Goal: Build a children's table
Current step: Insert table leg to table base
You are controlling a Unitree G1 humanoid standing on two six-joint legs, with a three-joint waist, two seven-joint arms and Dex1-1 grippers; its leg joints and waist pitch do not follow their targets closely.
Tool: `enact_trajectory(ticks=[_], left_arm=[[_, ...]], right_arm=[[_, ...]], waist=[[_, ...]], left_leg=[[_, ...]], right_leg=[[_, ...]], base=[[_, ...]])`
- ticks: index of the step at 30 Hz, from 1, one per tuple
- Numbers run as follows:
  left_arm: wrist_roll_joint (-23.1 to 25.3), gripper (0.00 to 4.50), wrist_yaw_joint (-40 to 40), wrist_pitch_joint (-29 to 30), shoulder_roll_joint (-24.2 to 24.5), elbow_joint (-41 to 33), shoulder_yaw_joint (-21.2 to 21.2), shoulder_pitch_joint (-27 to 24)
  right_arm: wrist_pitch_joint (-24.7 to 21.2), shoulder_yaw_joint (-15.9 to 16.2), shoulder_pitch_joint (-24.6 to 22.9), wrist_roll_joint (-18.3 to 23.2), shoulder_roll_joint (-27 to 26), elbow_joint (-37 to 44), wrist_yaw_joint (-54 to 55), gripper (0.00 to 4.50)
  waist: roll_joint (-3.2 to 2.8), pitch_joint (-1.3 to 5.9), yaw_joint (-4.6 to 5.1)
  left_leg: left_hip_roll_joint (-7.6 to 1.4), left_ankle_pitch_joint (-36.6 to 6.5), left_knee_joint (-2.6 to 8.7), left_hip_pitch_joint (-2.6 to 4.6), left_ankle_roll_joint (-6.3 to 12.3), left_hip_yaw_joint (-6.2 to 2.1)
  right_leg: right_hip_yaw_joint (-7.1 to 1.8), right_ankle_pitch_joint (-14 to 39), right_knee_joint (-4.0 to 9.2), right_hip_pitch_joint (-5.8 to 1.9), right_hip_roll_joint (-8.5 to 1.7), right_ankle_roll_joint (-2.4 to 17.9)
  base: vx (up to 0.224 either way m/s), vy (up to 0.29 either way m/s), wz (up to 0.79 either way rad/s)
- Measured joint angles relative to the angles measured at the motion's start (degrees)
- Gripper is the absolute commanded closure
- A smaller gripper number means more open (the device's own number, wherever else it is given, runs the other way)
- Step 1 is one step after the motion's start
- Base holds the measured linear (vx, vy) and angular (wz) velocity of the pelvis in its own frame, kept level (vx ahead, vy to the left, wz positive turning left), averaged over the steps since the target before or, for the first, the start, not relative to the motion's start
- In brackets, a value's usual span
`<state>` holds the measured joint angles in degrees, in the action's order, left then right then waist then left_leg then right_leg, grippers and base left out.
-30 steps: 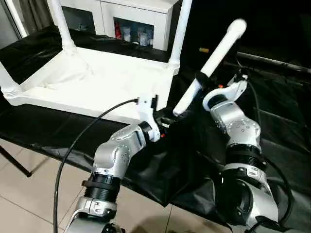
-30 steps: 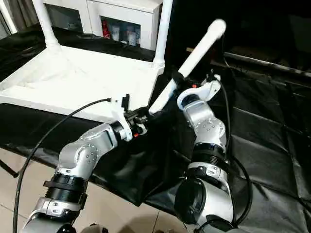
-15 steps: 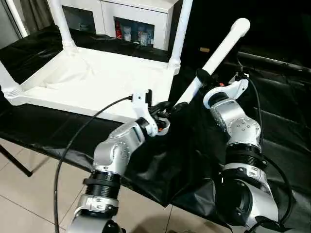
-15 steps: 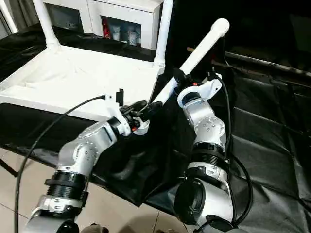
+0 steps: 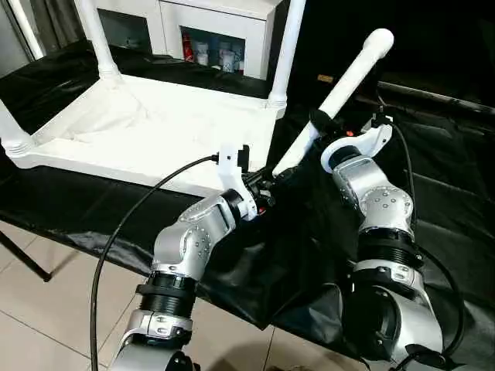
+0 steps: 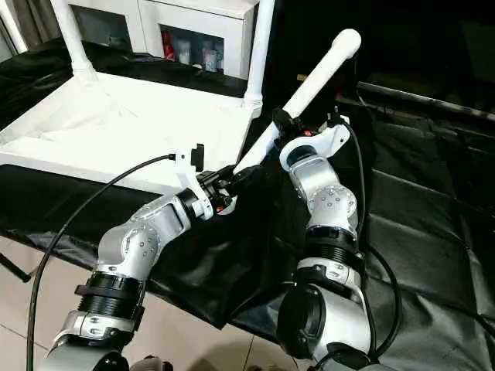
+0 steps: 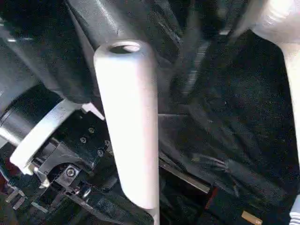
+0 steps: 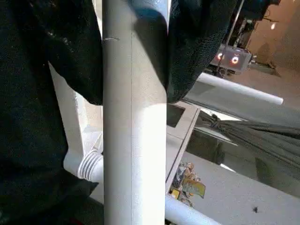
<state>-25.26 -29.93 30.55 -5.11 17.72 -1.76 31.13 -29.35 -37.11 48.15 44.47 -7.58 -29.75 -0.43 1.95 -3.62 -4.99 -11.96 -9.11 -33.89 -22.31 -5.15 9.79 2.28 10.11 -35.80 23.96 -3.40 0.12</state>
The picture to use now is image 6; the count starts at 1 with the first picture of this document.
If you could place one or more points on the white plastic table leg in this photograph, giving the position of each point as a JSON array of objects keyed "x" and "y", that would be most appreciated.
[
  {"x": 259, "y": 58},
  {"x": 69, "y": 38},
  {"x": 321, "y": 73}
]

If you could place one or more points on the white plastic table top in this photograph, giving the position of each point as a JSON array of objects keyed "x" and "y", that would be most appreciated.
[{"x": 116, "y": 127}]

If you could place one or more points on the long dark metal rod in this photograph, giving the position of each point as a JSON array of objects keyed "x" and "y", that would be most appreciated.
[{"x": 425, "y": 100}]

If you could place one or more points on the black plastic mat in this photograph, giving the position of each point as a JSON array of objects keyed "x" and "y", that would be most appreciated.
[{"x": 425, "y": 193}]

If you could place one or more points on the white cabinet with glass doors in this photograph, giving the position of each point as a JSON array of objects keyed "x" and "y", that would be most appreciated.
[{"x": 193, "y": 15}]

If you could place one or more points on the red bottle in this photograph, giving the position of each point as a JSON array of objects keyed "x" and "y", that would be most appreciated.
[{"x": 167, "y": 44}]

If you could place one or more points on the black stand leg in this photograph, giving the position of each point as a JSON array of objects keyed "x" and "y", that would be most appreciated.
[{"x": 13, "y": 268}]

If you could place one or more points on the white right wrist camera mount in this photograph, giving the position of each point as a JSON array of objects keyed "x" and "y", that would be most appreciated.
[{"x": 328, "y": 141}]

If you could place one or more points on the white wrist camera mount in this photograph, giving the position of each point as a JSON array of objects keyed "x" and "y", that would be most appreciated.
[
  {"x": 328, "y": 141},
  {"x": 185, "y": 170}
]

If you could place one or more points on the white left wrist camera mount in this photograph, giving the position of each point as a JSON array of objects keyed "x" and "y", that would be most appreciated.
[{"x": 185, "y": 170}]

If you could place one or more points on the white window frame post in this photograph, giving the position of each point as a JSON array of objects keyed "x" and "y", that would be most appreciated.
[{"x": 11, "y": 31}]

